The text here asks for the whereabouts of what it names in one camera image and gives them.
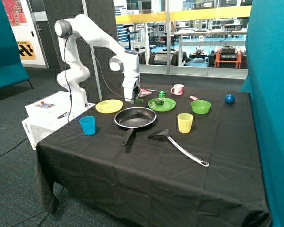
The blue ball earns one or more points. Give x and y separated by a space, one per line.
229 99

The white lab workbench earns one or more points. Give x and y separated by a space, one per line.
202 46

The yellow plastic plate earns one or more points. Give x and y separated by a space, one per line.
109 106

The pink red small tool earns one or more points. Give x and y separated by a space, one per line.
193 98

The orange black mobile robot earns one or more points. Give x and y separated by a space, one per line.
228 57

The green plastic plate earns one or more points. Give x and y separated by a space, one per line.
169 104

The red book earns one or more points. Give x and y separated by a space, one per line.
144 92

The green toy bell pepper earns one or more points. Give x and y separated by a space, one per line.
159 101

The teal partition right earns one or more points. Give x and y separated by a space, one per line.
265 83

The green plastic bowl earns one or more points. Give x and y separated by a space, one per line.
200 106

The red wall poster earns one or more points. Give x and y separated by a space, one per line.
15 13

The blue plastic cup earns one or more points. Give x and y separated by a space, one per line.
88 125

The yellow black warning sign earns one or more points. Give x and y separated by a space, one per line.
26 50

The pink white mug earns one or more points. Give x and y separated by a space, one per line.
177 89

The green toy cucumber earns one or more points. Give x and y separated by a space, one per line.
138 101

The small green toy block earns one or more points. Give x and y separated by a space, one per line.
162 94

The black tablecloth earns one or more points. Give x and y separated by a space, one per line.
151 182

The black frying pan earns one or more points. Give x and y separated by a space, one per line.
134 118

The yellow plastic cup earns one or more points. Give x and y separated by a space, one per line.
185 121

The black slotted spatula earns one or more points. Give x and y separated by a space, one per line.
165 133

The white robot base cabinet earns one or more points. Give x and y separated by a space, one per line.
49 114

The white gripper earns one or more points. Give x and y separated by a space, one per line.
131 90

